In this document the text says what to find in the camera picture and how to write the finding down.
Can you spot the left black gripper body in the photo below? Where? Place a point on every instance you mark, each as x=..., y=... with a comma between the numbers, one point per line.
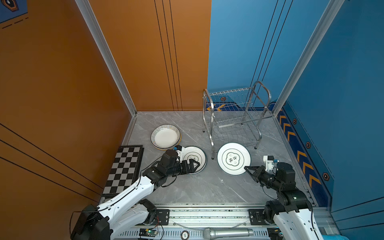
x=177, y=170

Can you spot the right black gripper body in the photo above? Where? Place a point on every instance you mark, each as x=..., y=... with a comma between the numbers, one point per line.
x=270, y=180

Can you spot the white plate flower emblem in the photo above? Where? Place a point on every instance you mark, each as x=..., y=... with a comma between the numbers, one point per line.
x=197, y=154

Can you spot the white deep plate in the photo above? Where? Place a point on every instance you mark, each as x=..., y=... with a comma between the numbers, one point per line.
x=165, y=136

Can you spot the silver wire dish rack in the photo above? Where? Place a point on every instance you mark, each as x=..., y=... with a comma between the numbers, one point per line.
x=235, y=116

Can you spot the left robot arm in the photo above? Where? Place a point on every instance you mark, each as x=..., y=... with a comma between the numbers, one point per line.
x=130, y=207

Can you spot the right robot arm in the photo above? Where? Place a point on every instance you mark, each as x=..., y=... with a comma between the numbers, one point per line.
x=291, y=211

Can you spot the black white chessboard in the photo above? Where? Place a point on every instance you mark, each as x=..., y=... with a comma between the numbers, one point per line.
x=124, y=171

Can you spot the round black white sticker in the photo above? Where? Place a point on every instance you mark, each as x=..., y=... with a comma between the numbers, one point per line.
x=185, y=235

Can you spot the green circuit board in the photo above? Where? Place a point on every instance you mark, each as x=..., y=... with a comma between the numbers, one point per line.
x=148, y=234

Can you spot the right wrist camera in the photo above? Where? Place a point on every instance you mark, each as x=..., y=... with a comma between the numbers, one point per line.
x=269, y=162

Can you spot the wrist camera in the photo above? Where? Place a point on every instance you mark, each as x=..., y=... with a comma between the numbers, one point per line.
x=179, y=149
x=269, y=162

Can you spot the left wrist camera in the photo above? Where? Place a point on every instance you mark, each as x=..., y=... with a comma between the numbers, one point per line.
x=179, y=149

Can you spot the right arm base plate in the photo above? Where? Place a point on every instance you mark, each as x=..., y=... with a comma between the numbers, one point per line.
x=259, y=217

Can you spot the aluminium rail frame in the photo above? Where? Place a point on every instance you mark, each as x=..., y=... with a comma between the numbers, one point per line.
x=195, y=219

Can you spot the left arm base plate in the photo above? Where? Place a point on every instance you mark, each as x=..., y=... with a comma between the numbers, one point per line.
x=163, y=216

